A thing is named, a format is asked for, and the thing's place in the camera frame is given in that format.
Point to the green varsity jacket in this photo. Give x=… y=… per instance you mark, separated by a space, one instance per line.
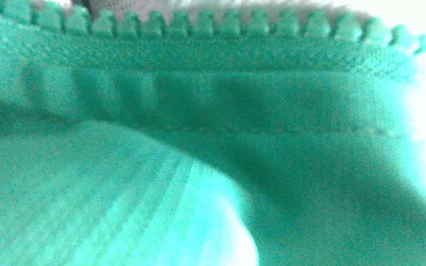
x=210 y=136

